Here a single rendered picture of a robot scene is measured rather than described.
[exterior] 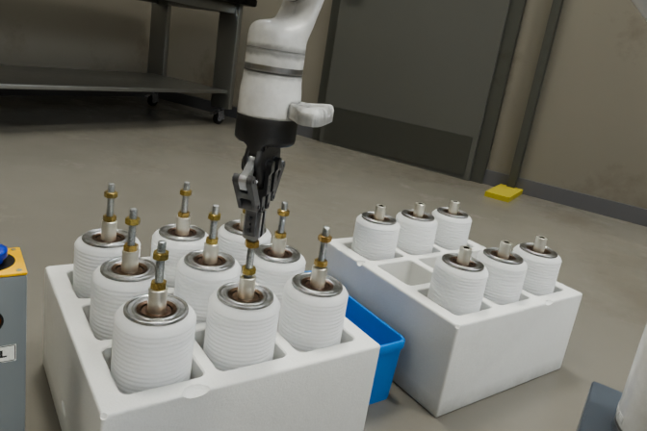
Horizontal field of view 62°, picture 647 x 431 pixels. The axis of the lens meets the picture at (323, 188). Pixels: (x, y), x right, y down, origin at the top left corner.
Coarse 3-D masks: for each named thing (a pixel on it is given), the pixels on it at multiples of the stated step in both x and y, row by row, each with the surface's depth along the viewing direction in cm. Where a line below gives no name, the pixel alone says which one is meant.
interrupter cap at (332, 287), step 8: (304, 272) 81; (296, 280) 78; (304, 280) 79; (328, 280) 80; (336, 280) 80; (296, 288) 76; (304, 288) 76; (312, 288) 77; (328, 288) 78; (336, 288) 78; (320, 296) 75; (328, 296) 75
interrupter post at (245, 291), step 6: (240, 276) 70; (252, 276) 71; (240, 282) 70; (246, 282) 70; (252, 282) 70; (240, 288) 70; (246, 288) 70; (252, 288) 71; (240, 294) 71; (246, 294) 70; (252, 294) 71
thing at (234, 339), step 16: (208, 304) 71; (272, 304) 71; (208, 320) 70; (224, 320) 68; (240, 320) 67; (256, 320) 68; (272, 320) 70; (208, 336) 70; (224, 336) 68; (240, 336) 68; (256, 336) 69; (272, 336) 71; (208, 352) 70; (224, 352) 69; (240, 352) 68; (256, 352) 69; (272, 352) 73; (224, 368) 69
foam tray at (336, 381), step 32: (64, 288) 80; (64, 320) 73; (64, 352) 74; (96, 352) 66; (288, 352) 73; (320, 352) 74; (352, 352) 76; (64, 384) 74; (96, 384) 61; (192, 384) 63; (224, 384) 64; (256, 384) 67; (288, 384) 70; (320, 384) 74; (352, 384) 78; (64, 416) 75; (96, 416) 58; (128, 416) 58; (160, 416) 60; (192, 416) 63; (224, 416) 66; (256, 416) 69; (288, 416) 72; (320, 416) 76; (352, 416) 80
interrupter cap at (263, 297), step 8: (224, 288) 72; (232, 288) 73; (256, 288) 74; (264, 288) 74; (224, 296) 70; (232, 296) 71; (256, 296) 72; (264, 296) 72; (272, 296) 72; (224, 304) 69; (232, 304) 68; (240, 304) 69; (248, 304) 69; (256, 304) 69; (264, 304) 69
